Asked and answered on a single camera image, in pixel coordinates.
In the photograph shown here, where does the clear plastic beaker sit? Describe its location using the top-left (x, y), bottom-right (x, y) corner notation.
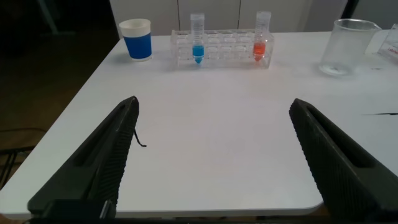
top-left (318, 18), bottom-right (382, 77)

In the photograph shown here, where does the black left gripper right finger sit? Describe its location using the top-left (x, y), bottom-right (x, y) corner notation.
top-left (289, 98), bottom-right (398, 224)

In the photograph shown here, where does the test tube with red pigment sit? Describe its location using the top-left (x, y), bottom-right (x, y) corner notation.
top-left (252, 11), bottom-right (272, 62)

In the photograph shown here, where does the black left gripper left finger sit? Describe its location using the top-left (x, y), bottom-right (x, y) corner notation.
top-left (27, 95), bottom-right (140, 218)

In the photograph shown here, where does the test tube with blue pigment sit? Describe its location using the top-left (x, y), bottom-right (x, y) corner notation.
top-left (190, 12), bottom-right (206, 65)

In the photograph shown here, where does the blue white paper cup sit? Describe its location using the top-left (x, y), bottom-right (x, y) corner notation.
top-left (118, 18), bottom-right (153, 62)

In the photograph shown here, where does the clear acrylic test tube rack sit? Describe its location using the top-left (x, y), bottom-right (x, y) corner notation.
top-left (377, 23), bottom-right (398, 65)
top-left (170, 29), bottom-right (275, 70)

